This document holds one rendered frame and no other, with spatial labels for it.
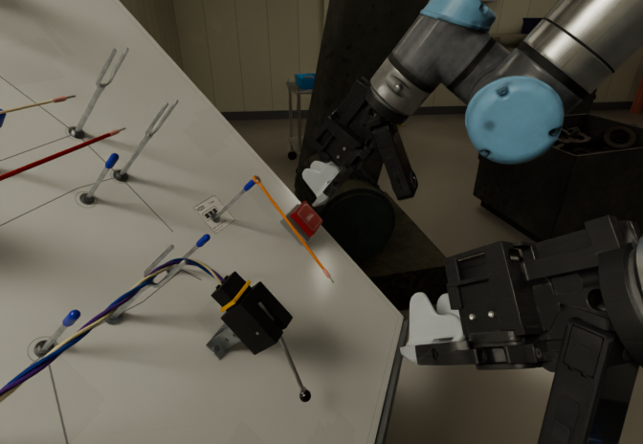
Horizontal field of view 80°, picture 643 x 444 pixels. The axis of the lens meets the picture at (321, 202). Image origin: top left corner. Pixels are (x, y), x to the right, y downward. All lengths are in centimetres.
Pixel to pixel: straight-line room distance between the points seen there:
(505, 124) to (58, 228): 44
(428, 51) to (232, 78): 524
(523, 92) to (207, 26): 539
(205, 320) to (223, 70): 528
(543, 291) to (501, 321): 3
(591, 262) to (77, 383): 41
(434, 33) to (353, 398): 50
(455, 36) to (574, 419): 38
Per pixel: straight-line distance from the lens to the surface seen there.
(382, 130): 54
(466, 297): 31
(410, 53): 51
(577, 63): 38
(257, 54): 561
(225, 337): 48
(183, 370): 47
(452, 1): 50
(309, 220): 65
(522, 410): 189
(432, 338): 35
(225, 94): 573
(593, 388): 28
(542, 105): 36
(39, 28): 69
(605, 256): 27
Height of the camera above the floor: 141
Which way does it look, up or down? 27 degrees down
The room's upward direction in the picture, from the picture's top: straight up
